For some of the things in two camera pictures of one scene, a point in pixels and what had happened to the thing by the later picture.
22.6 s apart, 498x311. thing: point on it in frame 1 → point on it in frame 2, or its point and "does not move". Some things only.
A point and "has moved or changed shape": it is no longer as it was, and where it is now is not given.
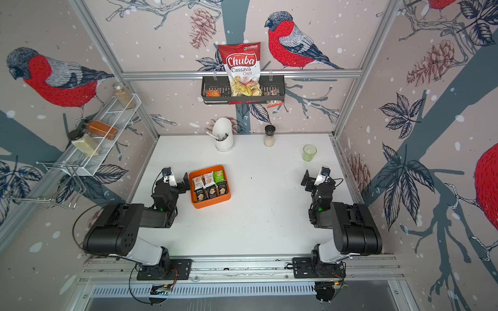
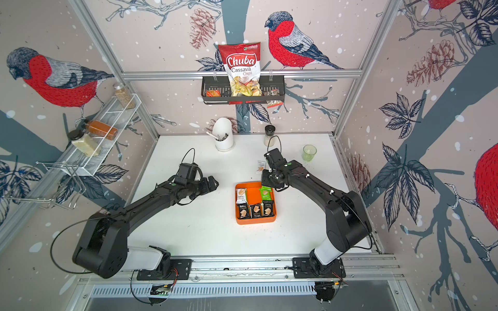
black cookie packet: [213, 191] → [256, 210]
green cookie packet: [219, 176] → [266, 193]
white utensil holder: [223, 134] does not move
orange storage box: [206, 203] → [255, 204]
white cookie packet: [198, 182] has moved or changed shape
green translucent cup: [308, 151] does not move
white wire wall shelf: [87, 155] does not move
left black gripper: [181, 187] → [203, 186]
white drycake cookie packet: [209, 178] has moved or changed shape
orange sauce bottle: [102, 129] does not move
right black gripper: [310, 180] → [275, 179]
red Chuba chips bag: [242, 63] does not move
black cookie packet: [222, 187] → [268, 208]
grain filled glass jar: [124, 96] does not move
